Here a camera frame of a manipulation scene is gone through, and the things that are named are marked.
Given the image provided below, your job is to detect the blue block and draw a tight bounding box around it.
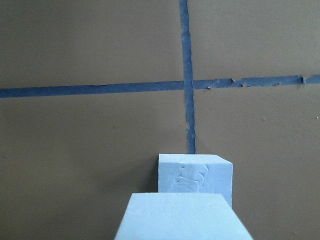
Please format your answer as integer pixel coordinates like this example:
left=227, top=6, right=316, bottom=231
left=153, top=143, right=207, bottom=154
left=115, top=193, right=252, bottom=240
left=158, top=153, right=233, bottom=206

